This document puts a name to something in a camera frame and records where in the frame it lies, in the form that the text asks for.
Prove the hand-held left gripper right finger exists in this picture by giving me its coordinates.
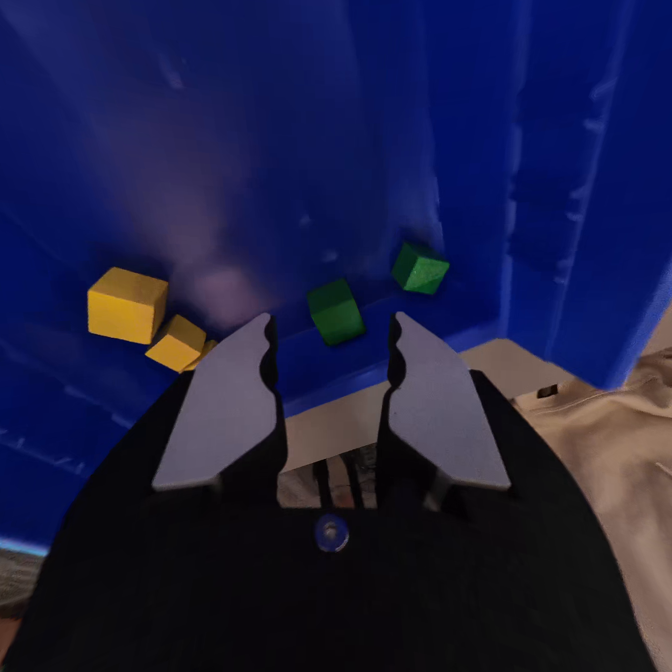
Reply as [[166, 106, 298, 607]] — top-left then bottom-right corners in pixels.
[[375, 311, 512, 507]]

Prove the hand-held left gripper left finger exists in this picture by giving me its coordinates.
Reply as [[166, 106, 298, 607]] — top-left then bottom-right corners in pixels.
[[152, 312, 288, 507]]

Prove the yellow wooden cube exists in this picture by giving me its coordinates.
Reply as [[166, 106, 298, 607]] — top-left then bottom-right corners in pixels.
[[86, 267, 170, 345], [184, 338, 219, 371], [144, 314, 208, 373]]

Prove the green wooden cube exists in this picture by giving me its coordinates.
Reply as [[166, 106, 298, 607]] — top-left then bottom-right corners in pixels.
[[391, 241, 450, 296], [306, 278, 367, 347]]

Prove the blue plastic bin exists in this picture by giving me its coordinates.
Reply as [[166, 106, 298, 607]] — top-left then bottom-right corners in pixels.
[[0, 0, 672, 557]]

